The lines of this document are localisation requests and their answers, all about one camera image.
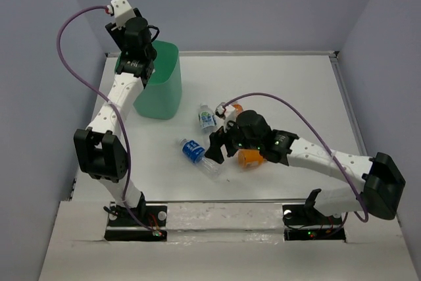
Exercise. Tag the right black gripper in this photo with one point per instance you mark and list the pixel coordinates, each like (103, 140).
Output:
(217, 139)

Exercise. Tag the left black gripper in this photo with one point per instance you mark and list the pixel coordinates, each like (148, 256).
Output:
(118, 35)

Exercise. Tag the white green label bottle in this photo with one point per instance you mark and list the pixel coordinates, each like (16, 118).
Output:
(207, 119)

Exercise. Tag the blue label plastic bottle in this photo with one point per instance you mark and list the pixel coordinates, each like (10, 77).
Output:
(195, 153)

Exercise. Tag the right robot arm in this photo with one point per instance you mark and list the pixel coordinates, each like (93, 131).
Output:
(374, 185)

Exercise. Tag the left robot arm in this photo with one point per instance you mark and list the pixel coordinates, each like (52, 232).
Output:
(102, 148)

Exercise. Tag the green plastic bin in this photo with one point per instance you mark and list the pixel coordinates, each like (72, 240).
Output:
(161, 93)

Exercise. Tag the short orange juice bottle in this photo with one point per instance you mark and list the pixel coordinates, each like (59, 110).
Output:
(248, 159)

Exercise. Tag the tall orange label bottle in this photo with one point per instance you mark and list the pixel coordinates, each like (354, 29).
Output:
(238, 108)

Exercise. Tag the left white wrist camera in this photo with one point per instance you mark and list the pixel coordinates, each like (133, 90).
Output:
(122, 12)

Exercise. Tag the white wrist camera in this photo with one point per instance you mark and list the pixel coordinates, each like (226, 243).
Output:
(226, 113)
(122, 12)

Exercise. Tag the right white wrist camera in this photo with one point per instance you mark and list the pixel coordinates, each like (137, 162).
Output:
(226, 113)

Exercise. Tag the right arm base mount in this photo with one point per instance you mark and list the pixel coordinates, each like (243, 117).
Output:
(302, 222)

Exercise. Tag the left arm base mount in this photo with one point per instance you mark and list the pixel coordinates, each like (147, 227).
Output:
(122, 227)

